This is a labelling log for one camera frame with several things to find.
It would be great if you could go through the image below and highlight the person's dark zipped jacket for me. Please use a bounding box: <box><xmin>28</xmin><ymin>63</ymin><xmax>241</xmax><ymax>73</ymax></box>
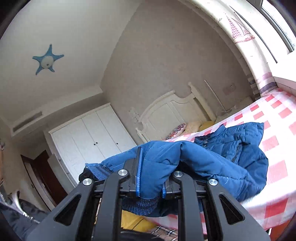
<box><xmin>0</xmin><ymin>192</ymin><xmax>47</xmax><ymax>241</ymax></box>

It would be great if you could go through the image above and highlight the floral print pillow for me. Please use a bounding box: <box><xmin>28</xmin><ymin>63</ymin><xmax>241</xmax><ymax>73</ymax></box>
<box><xmin>169</xmin><ymin>123</ymin><xmax>186</xmax><ymax>138</ymax></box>

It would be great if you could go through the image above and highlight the dark wooden door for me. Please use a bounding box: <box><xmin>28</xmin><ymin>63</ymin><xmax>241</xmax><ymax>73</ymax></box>
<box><xmin>21</xmin><ymin>150</ymin><xmax>68</xmax><ymax>211</ymax></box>

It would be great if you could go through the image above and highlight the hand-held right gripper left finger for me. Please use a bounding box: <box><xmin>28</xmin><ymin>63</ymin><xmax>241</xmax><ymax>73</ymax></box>
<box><xmin>28</xmin><ymin>146</ymin><xmax>142</xmax><ymax>241</ymax></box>

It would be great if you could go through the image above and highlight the white wooden headboard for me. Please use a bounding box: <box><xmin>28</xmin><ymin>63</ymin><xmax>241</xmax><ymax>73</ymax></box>
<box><xmin>135</xmin><ymin>82</ymin><xmax>216</xmax><ymax>143</ymax></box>

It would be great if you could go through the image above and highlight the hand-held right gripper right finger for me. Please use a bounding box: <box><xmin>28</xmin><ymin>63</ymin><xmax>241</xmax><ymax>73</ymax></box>
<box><xmin>162</xmin><ymin>170</ymin><xmax>271</xmax><ymax>241</ymax></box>

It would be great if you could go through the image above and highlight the cream pillow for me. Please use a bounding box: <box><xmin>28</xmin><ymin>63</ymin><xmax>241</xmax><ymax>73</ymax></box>
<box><xmin>185</xmin><ymin>120</ymin><xmax>203</xmax><ymax>133</ymax></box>

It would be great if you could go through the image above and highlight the sailboat print curtain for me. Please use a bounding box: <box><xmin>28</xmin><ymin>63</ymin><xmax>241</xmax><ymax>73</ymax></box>
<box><xmin>183</xmin><ymin>0</ymin><xmax>278</xmax><ymax>94</ymax></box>

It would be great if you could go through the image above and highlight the window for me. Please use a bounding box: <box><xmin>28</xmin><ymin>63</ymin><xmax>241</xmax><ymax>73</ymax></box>
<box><xmin>246</xmin><ymin>0</ymin><xmax>296</xmax><ymax>63</ymax></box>

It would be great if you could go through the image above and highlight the white wardrobe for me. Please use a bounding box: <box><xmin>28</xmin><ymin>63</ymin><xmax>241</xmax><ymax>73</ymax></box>
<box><xmin>44</xmin><ymin>103</ymin><xmax>137</xmax><ymax>186</ymax></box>

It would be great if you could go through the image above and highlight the red white checked sheet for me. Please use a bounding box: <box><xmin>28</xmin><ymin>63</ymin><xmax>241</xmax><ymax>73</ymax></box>
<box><xmin>155</xmin><ymin>87</ymin><xmax>296</xmax><ymax>237</ymax></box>

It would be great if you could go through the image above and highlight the wooden window ledge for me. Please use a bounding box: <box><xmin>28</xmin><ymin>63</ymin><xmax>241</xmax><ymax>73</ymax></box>
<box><xmin>273</xmin><ymin>76</ymin><xmax>296</xmax><ymax>93</ymax></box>

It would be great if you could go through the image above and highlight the blue quilted puffer jacket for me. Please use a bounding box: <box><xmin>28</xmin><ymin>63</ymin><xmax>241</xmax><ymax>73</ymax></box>
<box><xmin>85</xmin><ymin>122</ymin><xmax>269</xmax><ymax>218</ymax></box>

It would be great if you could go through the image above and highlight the ceiling air vent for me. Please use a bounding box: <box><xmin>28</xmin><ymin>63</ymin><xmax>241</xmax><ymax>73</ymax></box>
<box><xmin>11</xmin><ymin>111</ymin><xmax>43</xmax><ymax>132</ymax></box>

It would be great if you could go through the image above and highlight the blue starfish ceiling lamp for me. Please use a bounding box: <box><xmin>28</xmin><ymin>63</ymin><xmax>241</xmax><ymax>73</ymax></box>
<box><xmin>32</xmin><ymin>44</ymin><xmax>64</xmax><ymax>75</ymax></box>

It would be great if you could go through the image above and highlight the white pole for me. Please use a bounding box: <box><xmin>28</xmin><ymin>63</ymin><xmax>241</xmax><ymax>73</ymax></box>
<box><xmin>204</xmin><ymin>80</ymin><xmax>226</xmax><ymax>112</ymax></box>

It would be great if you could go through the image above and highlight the tan plaid cloth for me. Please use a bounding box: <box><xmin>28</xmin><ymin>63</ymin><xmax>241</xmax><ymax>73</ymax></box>
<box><xmin>148</xmin><ymin>226</ymin><xmax>178</xmax><ymax>239</ymax></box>

